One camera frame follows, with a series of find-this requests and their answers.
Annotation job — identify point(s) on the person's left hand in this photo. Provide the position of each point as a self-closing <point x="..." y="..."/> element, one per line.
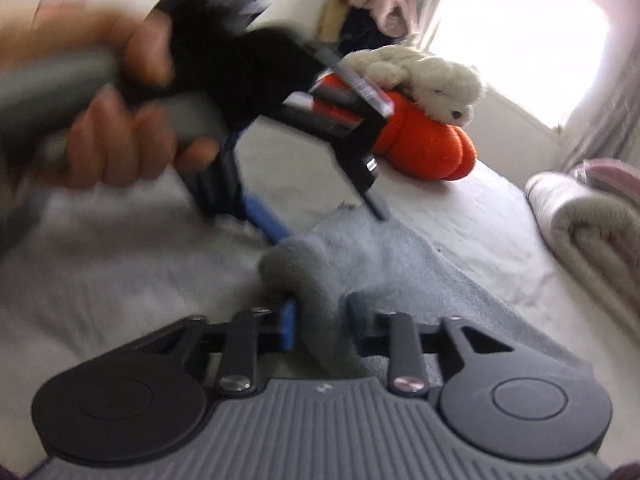
<point x="107" y="144"/>

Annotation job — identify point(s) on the white bed sheet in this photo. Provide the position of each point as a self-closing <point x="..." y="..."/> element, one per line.
<point x="105" y="267"/>

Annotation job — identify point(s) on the folded white pink duvet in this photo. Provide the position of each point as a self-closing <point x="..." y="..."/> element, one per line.
<point x="595" y="235"/>

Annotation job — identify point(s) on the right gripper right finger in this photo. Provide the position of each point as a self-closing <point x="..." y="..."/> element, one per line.
<point x="473" y="360"/>

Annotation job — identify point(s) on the orange plush pumpkin cushion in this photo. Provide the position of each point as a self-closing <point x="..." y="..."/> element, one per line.
<point x="421" y="148"/>

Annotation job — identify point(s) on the white plush dog toy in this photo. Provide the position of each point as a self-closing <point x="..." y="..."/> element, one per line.
<point x="445" y="91"/>

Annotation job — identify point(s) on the grey knit sweater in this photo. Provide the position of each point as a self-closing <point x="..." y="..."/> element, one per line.
<point x="391" y="269"/>

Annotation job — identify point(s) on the pink pillow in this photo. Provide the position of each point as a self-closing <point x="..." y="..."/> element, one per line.
<point x="610" y="176"/>

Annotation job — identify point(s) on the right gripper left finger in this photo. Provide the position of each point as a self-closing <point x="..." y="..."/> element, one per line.
<point x="250" y="334"/>

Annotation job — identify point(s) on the grey patterned curtain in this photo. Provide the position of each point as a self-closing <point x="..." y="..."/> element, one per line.
<point x="612" y="130"/>

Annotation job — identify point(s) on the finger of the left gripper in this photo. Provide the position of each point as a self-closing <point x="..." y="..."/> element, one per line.
<point x="376" y="204"/>
<point x="263" y="219"/>

